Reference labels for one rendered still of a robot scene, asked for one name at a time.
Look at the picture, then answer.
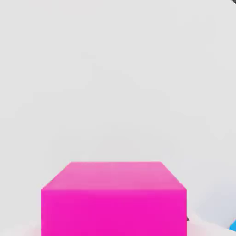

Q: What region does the small pink cube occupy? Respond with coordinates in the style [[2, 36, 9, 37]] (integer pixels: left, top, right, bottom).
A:
[[41, 161, 188, 236]]

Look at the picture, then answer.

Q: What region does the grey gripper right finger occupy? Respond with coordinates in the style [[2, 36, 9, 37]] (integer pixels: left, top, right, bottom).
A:
[[186, 215, 236, 236]]

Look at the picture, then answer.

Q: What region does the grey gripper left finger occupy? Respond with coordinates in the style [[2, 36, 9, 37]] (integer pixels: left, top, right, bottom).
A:
[[0, 220, 42, 236]]

